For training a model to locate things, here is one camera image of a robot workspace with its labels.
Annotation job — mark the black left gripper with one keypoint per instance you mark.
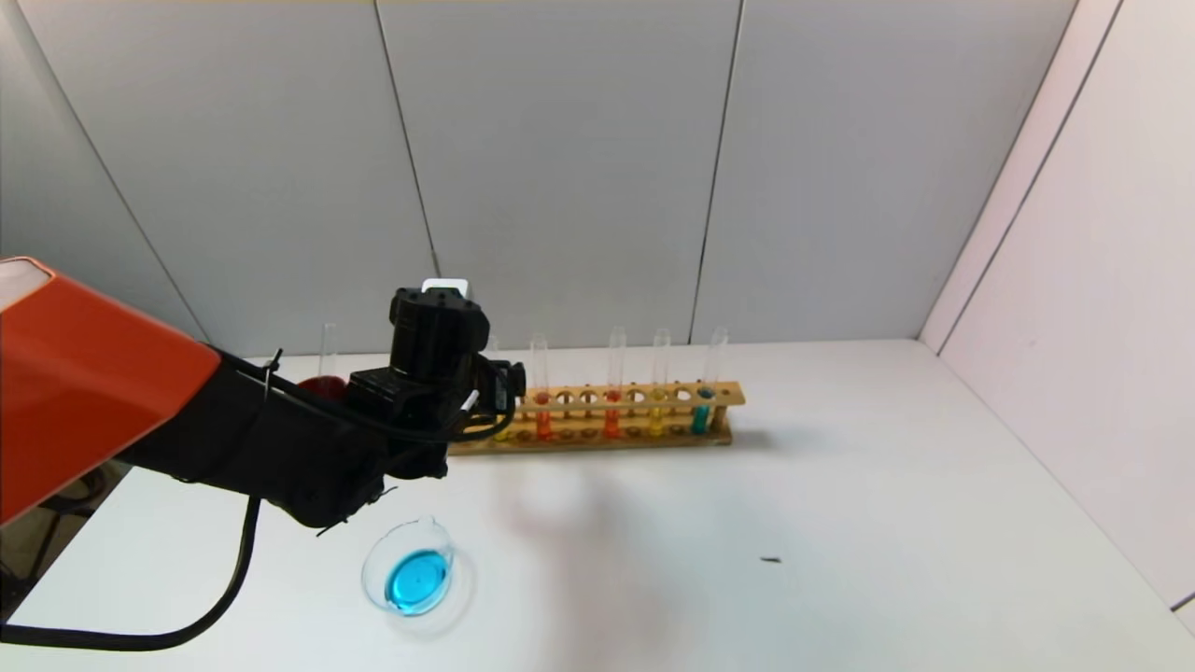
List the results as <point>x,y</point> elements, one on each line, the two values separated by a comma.
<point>510,385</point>

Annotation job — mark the yellow pigment glass test tube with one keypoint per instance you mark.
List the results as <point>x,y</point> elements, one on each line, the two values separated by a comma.
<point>655,423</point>
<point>503,433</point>

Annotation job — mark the blue pigment glass test tube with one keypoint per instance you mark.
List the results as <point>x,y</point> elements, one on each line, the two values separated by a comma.
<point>329,350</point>
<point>699,420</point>

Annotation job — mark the red pigment glass test tube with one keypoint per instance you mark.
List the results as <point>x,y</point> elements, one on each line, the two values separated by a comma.
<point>611,425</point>
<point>543,426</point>

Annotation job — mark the wooden test tube rack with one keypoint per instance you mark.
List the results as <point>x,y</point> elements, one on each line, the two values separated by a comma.
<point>607,407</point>

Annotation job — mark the clear glass beaker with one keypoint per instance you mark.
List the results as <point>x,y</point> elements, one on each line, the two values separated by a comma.
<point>418,579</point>

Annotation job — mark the dark red plastic cup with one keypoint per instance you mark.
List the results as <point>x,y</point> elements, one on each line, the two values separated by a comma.
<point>322,385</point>

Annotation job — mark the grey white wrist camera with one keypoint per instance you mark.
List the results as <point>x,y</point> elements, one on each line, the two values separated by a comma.
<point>445,285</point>

